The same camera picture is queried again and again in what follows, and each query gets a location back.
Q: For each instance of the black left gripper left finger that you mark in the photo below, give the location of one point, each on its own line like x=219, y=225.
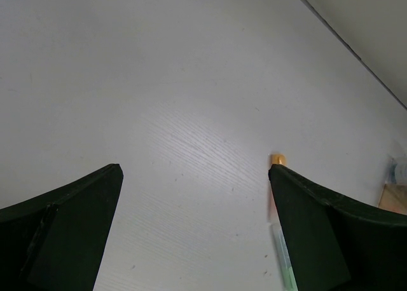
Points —
x=56, y=241

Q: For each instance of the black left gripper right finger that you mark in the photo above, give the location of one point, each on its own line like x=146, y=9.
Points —
x=336, y=242

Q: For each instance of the green-capped clear highlighter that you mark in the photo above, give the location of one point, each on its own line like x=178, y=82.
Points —
x=286, y=268

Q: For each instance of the thin pink pen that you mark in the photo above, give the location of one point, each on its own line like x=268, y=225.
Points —
x=272, y=213

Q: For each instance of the blue round putty jar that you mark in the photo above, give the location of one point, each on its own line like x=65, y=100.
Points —
x=397, y=173

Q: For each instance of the yellow-capped pink highlighter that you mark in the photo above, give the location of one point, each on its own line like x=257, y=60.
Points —
x=278, y=159

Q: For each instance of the tiered acrylic organizer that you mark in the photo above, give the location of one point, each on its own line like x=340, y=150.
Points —
x=393, y=196

